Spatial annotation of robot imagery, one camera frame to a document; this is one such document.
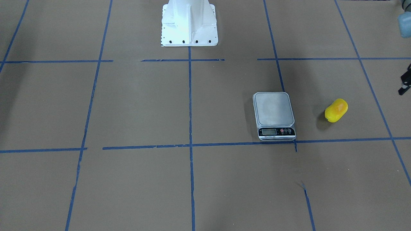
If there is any silver digital kitchen scale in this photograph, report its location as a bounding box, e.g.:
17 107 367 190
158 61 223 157
253 92 296 141

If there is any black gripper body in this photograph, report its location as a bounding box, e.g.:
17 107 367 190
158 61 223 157
398 64 411 96

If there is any white pedestal column base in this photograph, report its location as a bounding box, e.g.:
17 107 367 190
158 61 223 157
161 0 219 47

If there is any yellow mango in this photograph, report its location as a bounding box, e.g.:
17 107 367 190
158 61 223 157
324 98 348 123

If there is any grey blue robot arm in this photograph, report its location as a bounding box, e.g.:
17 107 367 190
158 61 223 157
398 0 411 96

